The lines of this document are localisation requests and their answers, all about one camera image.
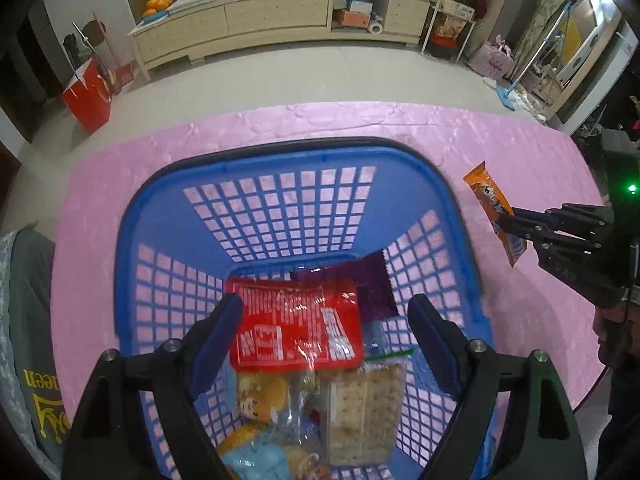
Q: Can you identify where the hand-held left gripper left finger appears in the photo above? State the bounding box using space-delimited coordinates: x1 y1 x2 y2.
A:
60 292 246 480

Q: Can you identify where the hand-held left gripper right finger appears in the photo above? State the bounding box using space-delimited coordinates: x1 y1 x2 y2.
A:
406 294 588 480

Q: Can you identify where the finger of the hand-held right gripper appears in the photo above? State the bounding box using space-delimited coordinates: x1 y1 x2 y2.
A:
510 203 616 232
502 220 605 261

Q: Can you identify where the clear bun snack packet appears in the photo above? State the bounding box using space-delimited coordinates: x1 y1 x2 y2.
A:
235 372 291 421

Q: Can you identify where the red snack packet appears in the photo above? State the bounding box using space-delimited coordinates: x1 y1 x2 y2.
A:
223 276 365 372

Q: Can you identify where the orange snack packet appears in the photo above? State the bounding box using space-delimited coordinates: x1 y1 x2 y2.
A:
462 161 528 267

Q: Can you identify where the purple snack packet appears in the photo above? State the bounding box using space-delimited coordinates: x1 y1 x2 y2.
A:
290 252 400 323

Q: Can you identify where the orange-yellow snack packet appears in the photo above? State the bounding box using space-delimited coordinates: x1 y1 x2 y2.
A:
217 420 271 456

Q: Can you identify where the green-edged cracker packet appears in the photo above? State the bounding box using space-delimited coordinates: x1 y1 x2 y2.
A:
317 350 413 467

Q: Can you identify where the clear blue-ended cracker packet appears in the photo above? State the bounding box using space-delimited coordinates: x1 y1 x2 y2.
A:
287 370 326 456

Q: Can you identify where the light blue snack packet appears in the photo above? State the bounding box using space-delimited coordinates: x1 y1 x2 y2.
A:
220 445 293 480

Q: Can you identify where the blue plastic basket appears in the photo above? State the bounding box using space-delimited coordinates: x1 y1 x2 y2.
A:
114 136 496 480

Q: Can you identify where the person's right hand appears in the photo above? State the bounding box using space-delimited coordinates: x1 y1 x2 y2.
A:
592 305 631 366

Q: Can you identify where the blue mop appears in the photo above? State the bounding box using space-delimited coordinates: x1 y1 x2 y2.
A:
497 0 576 110

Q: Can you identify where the pink gift bag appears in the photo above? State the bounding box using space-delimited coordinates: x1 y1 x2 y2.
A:
469 35 516 81

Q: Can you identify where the arched floor mirror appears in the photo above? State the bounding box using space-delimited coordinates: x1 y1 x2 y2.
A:
542 0 626 121

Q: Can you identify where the pink quilted tablecloth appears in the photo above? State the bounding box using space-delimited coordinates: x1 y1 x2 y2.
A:
52 101 616 411

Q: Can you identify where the red paper bag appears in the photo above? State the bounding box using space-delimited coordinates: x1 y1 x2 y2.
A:
61 57 113 135

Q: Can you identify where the orange box in cabinet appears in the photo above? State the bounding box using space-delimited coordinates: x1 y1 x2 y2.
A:
334 0 375 28

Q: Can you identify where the cream tv cabinet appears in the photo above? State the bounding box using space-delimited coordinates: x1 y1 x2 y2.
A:
127 0 433 81

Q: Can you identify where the white wire rack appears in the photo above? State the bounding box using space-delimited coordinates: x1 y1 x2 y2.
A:
422 0 501 61

